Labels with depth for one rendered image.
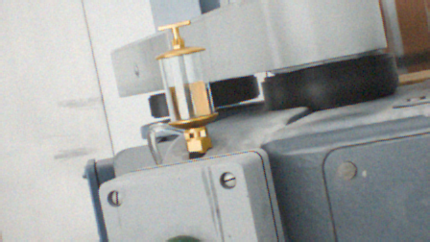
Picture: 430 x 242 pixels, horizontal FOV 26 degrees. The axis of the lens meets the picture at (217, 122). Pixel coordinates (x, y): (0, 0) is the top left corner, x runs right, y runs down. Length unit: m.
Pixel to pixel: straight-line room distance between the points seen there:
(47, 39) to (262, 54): 5.79
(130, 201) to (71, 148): 5.92
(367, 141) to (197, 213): 0.09
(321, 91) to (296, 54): 0.03
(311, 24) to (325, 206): 0.15
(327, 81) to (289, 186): 0.12
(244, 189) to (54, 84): 5.96
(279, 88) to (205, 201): 0.17
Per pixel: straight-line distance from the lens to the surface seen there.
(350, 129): 0.46
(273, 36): 0.59
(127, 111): 6.16
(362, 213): 0.46
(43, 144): 6.46
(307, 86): 0.57
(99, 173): 0.94
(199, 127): 0.51
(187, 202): 0.43
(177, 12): 5.51
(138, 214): 0.44
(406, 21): 0.95
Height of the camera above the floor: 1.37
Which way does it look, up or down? 3 degrees down
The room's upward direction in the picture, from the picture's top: 11 degrees counter-clockwise
